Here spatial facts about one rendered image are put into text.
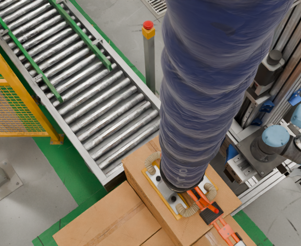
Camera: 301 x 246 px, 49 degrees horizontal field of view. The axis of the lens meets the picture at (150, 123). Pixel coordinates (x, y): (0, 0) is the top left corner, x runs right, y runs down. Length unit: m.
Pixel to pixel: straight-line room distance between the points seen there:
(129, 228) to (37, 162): 1.20
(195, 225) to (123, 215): 0.60
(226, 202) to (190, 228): 0.25
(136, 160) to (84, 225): 0.62
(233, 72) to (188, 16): 0.18
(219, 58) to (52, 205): 2.49
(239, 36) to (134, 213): 1.82
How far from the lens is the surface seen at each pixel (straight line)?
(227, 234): 1.75
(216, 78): 0.70
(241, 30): 0.59
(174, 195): 1.87
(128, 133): 2.44
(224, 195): 1.93
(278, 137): 1.75
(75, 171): 2.99
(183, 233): 1.87
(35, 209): 3.01
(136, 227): 2.27
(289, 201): 3.05
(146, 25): 2.31
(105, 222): 2.30
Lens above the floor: 2.79
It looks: 66 degrees down
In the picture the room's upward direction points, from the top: 3 degrees counter-clockwise
